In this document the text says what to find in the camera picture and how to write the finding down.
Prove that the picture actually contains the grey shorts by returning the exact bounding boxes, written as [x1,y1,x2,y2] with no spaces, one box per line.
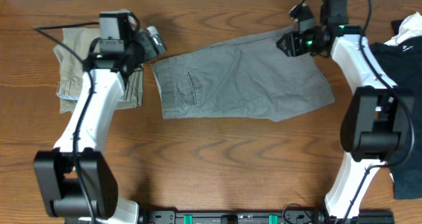
[152,26,335,122]

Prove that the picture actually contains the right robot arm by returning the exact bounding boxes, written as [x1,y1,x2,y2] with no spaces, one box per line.
[276,0,415,223]

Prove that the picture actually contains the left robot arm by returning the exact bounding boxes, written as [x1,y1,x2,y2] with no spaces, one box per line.
[33,9,166,223]

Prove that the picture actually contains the folded khaki shorts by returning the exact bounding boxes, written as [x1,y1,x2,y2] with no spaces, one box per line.
[53,28,143,113]

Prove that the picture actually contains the black t-shirt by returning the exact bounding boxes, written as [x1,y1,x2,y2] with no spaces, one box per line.
[369,19,422,200]

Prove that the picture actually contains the white garment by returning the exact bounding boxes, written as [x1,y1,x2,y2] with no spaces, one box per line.
[384,12,421,46]

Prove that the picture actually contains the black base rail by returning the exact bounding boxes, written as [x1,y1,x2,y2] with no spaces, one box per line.
[141,210,396,224]

